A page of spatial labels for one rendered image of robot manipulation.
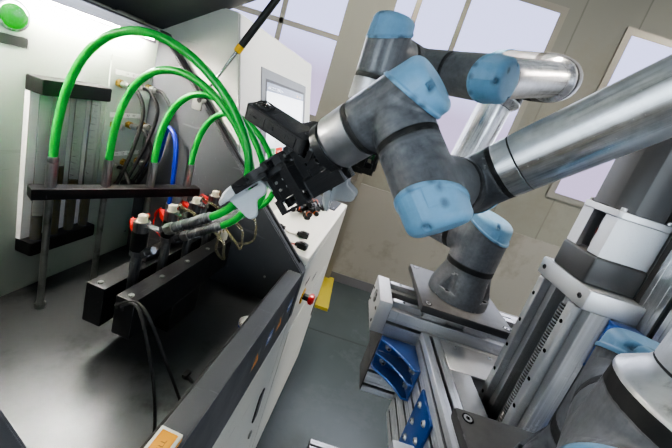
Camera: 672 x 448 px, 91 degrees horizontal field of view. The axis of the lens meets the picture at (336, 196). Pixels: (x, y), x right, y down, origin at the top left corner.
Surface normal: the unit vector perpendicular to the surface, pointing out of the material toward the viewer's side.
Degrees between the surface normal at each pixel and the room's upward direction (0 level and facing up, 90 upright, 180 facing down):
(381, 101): 86
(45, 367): 0
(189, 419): 0
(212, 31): 90
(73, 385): 0
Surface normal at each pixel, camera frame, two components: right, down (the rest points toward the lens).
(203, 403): 0.30, -0.92
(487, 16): -0.08, 0.23
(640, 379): -0.44, -0.89
